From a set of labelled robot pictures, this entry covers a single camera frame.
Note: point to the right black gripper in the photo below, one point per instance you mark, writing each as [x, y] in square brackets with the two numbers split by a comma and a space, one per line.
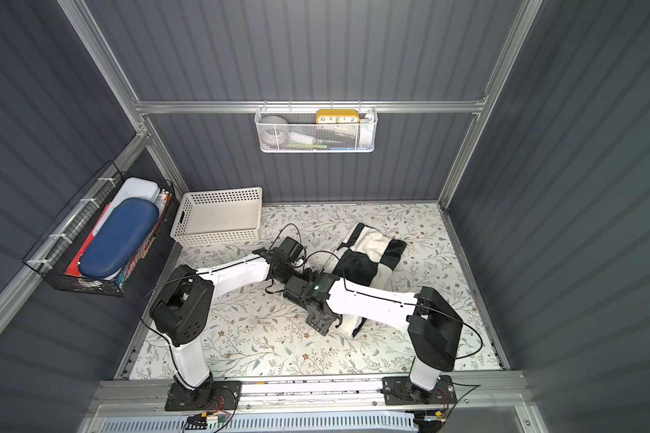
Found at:
[314, 317]

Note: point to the black white checkered pillowcase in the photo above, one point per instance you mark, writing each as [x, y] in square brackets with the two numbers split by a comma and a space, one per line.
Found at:
[364, 263]

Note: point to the white perforated plastic basket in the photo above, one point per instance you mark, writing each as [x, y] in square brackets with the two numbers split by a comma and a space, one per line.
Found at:
[218, 217]

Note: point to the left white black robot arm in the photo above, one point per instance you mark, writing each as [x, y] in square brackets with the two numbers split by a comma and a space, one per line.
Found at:
[180, 310]

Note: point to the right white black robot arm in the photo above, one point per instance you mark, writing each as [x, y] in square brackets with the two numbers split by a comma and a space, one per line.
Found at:
[432, 325]

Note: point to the white tape roll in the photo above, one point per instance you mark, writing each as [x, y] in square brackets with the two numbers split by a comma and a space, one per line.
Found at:
[273, 131]

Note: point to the floral table cloth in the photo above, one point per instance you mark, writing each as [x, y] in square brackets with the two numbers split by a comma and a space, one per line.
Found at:
[254, 331]

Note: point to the yellow clock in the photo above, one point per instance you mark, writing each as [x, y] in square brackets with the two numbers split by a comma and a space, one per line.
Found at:
[337, 116]

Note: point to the blue oval case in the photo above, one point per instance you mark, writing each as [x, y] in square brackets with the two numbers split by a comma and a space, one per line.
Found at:
[123, 232]

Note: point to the white plastic box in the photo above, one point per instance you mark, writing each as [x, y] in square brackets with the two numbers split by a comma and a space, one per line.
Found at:
[131, 188]

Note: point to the red flat folder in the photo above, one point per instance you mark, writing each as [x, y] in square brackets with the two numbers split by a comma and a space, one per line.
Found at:
[73, 267]

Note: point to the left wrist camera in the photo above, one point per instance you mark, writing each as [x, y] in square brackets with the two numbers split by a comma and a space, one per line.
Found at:
[290, 250]

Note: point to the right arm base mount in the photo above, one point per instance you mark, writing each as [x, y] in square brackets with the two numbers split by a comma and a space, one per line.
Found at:
[399, 391]

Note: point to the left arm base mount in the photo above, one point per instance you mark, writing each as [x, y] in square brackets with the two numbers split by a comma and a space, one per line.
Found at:
[213, 396]

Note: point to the white wire wall basket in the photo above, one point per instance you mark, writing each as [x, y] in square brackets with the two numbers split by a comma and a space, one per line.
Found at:
[305, 136]

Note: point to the black wire side basket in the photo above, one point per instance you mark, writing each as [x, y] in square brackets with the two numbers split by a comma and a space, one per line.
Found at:
[50, 256]

